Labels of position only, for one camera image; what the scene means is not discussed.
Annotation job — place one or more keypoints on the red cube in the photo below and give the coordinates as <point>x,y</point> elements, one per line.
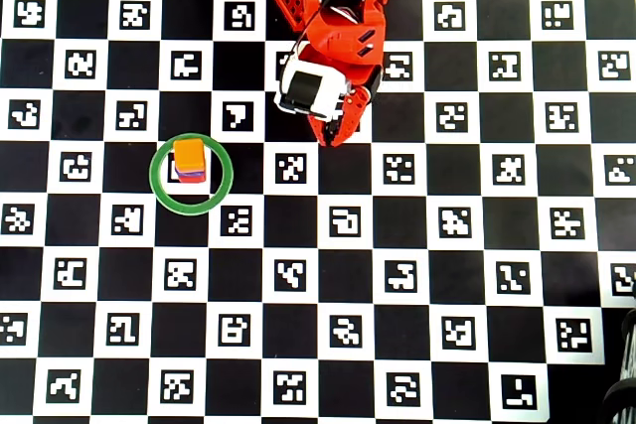
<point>191,180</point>

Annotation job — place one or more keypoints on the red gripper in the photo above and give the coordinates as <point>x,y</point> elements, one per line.
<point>344,122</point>

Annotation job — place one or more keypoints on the black white marker mat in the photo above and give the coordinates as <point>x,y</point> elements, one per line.
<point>318,295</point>

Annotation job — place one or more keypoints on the white gripper camera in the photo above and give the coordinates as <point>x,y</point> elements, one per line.
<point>328,91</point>

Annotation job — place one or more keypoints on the orange cube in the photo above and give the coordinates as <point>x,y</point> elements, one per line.
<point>189,153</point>

